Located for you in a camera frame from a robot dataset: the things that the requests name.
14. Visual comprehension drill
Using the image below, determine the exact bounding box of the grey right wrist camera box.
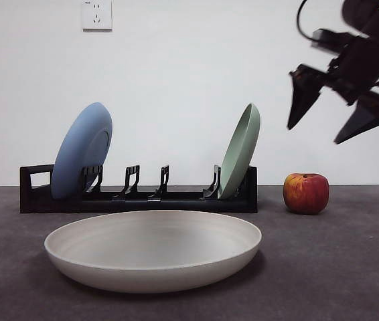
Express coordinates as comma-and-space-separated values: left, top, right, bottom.
311, 28, 358, 51

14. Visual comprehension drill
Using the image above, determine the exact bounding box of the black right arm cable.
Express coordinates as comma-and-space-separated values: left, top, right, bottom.
295, 0, 315, 42

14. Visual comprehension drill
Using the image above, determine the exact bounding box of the red yellow apple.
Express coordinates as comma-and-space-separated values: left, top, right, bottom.
283, 173, 330, 215

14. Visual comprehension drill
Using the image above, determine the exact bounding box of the black plate rack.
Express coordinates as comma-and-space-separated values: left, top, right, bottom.
19, 163, 258, 214

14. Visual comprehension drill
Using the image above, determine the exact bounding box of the blue plate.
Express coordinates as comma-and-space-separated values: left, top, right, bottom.
50, 102, 114, 201

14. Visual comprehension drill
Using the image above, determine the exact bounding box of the white wall socket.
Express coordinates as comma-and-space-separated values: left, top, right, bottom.
82, 0, 113, 33

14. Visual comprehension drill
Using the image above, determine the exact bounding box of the cream yellow plate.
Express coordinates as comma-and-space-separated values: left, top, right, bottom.
44, 209, 263, 294

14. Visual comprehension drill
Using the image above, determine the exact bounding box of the green plate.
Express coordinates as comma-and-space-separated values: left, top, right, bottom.
216, 102, 262, 201

